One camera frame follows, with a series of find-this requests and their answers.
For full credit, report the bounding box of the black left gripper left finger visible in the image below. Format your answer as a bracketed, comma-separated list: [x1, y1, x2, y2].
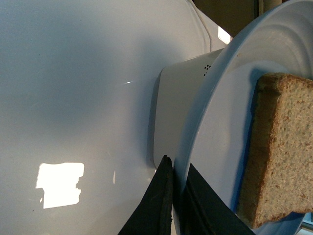
[119, 155, 174, 235]

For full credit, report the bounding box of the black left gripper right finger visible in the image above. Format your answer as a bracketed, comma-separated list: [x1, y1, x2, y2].
[186, 164, 254, 235]

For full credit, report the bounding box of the light blue round plate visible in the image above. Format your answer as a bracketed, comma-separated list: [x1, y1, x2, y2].
[174, 0, 313, 235]

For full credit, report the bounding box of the brown bread slice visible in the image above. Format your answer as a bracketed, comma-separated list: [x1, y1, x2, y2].
[237, 73, 313, 229]

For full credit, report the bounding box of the white chrome two-slot toaster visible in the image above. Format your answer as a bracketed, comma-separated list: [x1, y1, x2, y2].
[150, 49, 222, 167]

